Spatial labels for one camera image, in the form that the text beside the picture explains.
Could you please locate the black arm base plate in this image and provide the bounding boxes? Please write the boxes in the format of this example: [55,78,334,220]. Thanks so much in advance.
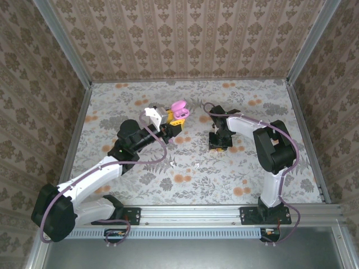
[240,206,292,226]
[91,206,141,226]

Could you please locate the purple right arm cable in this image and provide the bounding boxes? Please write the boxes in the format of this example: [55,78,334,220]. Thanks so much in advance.
[203,102,301,246]

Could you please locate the grey slotted cable duct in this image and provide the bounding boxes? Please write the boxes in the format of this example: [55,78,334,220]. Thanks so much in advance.
[66,227,266,239]

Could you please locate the aluminium mounting rail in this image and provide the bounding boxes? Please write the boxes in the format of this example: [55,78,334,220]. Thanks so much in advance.
[75,204,344,228]

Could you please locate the aluminium table side rail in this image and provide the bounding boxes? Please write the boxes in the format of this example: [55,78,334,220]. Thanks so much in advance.
[286,81,332,204]
[59,84,93,180]

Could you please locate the black connector board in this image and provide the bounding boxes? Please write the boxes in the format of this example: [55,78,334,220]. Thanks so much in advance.
[259,228,281,242]
[104,228,127,243]

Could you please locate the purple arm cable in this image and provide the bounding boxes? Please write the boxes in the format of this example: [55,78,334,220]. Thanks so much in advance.
[203,102,301,246]
[40,110,168,249]

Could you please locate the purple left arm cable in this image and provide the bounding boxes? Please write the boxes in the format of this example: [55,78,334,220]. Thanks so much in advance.
[40,110,168,249]

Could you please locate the grey metal panel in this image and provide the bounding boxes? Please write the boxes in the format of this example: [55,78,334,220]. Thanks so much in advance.
[25,226,359,269]

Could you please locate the pink earbud charging case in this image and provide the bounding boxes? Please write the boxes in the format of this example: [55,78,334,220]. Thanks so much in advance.
[171,100,191,120]

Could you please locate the aluminium frame post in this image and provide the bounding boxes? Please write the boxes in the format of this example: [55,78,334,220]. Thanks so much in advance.
[286,0,342,86]
[32,0,93,89]

